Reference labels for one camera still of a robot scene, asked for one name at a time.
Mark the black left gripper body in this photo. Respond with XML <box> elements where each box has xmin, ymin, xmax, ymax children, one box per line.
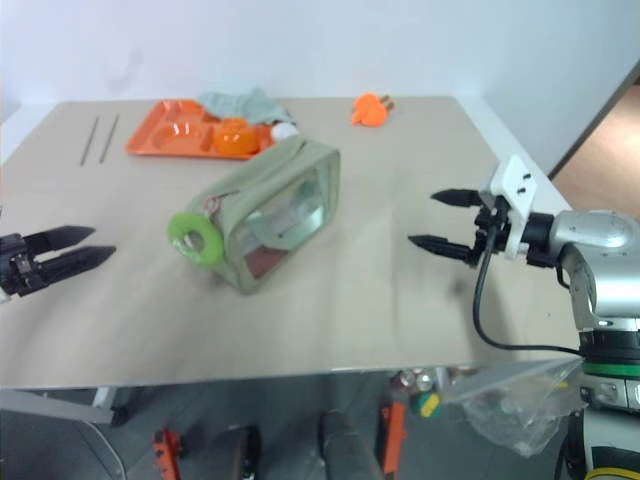
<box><xmin>0</xmin><ymin>232</ymin><xmax>50</xmax><ymax>299</ymax></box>

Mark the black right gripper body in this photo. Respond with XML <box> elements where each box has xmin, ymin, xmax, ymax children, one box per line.
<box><xmin>466</xmin><ymin>195</ymin><xmax>512</xmax><ymax>267</ymax></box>

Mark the dark rounded shape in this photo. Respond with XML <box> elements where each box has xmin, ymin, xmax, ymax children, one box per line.
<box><xmin>318</xmin><ymin>408</ymin><xmax>384</xmax><ymax>480</ymax></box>

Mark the orange plastic bowl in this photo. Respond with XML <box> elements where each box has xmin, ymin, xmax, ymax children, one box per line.
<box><xmin>213</xmin><ymin>116</ymin><xmax>261</xmax><ymax>156</ymax></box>

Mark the green ring zipper pull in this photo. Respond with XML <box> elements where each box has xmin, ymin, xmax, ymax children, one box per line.
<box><xmin>166</xmin><ymin>210</ymin><xmax>225</xmax><ymax>268</ymax></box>

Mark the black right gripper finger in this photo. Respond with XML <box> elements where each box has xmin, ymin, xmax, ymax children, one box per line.
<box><xmin>407</xmin><ymin>234</ymin><xmax>474</xmax><ymax>264</ymax></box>
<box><xmin>430</xmin><ymin>188</ymin><xmax>484</xmax><ymax>209</ymax></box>

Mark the orange compartment tray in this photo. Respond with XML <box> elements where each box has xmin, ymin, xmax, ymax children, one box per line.
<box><xmin>124</xmin><ymin>99</ymin><xmax>277</xmax><ymax>162</ymax></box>

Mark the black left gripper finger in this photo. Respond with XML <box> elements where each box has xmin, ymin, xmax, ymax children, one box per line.
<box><xmin>22</xmin><ymin>225</ymin><xmax>97</xmax><ymax>254</ymax></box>
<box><xmin>34</xmin><ymin>244</ymin><xmax>118</xmax><ymax>290</ymax></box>

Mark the orange clamp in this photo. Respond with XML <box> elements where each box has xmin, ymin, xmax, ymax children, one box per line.
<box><xmin>378</xmin><ymin>398</ymin><xmax>408</xmax><ymax>476</ymax></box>
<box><xmin>151</xmin><ymin>426</ymin><xmax>184</xmax><ymax>480</ymax></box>

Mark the green yellow round tin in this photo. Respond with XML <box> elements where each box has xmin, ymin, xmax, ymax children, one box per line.
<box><xmin>411</xmin><ymin>391</ymin><xmax>444</xmax><ymax>419</ymax></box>

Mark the orange plastic toy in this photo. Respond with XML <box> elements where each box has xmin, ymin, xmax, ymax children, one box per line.
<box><xmin>350</xmin><ymin>92</ymin><xmax>397</xmax><ymax>128</ymax></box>

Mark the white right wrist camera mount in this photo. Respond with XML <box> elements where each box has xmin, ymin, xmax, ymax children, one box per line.
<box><xmin>478</xmin><ymin>155</ymin><xmax>540</xmax><ymax>262</ymax></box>

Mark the green transparent pouch bag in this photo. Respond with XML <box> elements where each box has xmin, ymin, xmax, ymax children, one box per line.
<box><xmin>183</xmin><ymin>135</ymin><xmax>342</xmax><ymax>297</ymax></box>

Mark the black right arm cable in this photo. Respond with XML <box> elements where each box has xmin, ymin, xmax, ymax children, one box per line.
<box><xmin>471</xmin><ymin>196</ymin><xmax>587</xmax><ymax>357</ymax></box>

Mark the clear plastic bag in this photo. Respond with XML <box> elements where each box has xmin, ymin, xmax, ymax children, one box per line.
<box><xmin>443</xmin><ymin>358</ymin><xmax>587</xmax><ymax>457</ymax></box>

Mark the teal crumpled cloth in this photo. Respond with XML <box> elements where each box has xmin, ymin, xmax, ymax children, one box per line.
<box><xmin>197</xmin><ymin>88</ymin><xmax>297</xmax><ymax>127</ymax></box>

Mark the grey table frame bar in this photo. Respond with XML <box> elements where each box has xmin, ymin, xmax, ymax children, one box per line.
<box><xmin>0</xmin><ymin>385</ymin><xmax>129</xmax><ymax>427</ymax></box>

